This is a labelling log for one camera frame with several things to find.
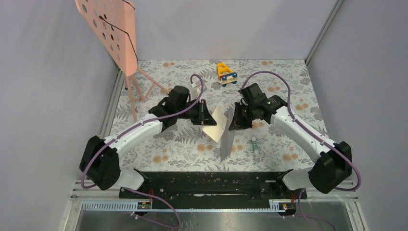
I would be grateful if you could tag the floral patterned table mat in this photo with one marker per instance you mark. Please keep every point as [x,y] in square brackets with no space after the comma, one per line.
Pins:
[184,147]

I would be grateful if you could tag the pink perforated music stand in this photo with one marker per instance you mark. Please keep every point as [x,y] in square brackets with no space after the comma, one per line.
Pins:
[113,22]

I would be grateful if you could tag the beige lined letter paper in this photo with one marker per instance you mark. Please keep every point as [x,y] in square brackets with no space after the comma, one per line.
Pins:
[215,132]

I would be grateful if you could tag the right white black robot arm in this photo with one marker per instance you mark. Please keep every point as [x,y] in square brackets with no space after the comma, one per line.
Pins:
[332,161]

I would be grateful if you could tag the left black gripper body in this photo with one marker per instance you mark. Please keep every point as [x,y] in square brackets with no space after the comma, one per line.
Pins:
[192,112]

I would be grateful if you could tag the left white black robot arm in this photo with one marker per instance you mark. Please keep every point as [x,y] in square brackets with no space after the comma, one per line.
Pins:
[101,159]

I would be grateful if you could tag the yellow blue toy car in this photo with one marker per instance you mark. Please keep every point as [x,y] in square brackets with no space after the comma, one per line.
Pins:
[226,75]

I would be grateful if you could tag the white slotted cable duct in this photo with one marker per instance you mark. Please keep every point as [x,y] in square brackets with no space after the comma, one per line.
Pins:
[146,206]

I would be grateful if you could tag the green white glue stick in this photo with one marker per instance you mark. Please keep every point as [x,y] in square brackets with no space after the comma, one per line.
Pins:
[255,147]

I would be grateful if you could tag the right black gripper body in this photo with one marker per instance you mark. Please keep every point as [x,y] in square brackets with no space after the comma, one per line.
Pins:
[250,108]

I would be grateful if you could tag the grey lavender envelope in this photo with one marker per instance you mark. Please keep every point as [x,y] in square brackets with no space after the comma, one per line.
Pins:
[227,138]

